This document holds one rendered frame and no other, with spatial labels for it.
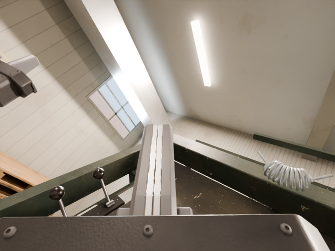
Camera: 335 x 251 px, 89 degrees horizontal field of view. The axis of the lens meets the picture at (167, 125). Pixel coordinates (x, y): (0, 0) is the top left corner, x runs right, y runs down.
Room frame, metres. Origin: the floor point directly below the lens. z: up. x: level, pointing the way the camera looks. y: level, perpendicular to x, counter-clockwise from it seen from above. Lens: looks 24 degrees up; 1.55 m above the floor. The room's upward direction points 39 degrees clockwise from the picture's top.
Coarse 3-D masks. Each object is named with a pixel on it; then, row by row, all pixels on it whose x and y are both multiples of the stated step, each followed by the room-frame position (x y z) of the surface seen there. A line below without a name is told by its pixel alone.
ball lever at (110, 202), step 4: (96, 168) 0.60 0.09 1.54; (100, 168) 0.60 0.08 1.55; (96, 172) 0.59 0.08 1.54; (100, 172) 0.59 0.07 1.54; (104, 172) 0.60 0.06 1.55; (96, 176) 0.59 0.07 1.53; (100, 176) 0.59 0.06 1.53; (100, 180) 0.61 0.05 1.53; (104, 184) 0.62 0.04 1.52; (104, 188) 0.61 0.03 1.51; (104, 192) 0.62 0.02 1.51; (108, 196) 0.62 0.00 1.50; (108, 200) 0.62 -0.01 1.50; (112, 200) 0.63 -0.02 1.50; (108, 204) 0.62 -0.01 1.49; (112, 204) 0.62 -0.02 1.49
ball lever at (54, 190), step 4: (52, 188) 0.55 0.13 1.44; (56, 188) 0.55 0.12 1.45; (60, 188) 0.55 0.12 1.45; (52, 192) 0.54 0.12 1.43; (56, 192) 0.54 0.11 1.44; (60, 192) 0.55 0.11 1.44; (64, 192) 0.56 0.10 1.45; (52, 196) 0.55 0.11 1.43; (56, 196) 0.55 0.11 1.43; (60, 196) 0.55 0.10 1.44; (56, 200) 0.56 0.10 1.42; (60, 200) 0.56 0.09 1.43; (60, 204) 0.56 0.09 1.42; (60, 208) 0.57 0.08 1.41; (64, 208) 0.57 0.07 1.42; (64, 212) 0.57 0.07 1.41
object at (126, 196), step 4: (132, 188) 0.69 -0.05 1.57; (124, 192) 0.68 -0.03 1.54; (128, 192) 0.67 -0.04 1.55; (132, 192) 0.67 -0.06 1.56; (120, 196) 0.67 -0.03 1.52; (124, 196) 0.66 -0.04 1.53; (128, 196) 0.66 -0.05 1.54; (124, 200) 0.65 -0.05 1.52; (128, 200) 0.64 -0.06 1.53; (124, 204) 0.63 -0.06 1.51; (128, 204) 0.65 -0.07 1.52; (112, 212) 0.62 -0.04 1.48; (116, 212) 0.63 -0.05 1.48
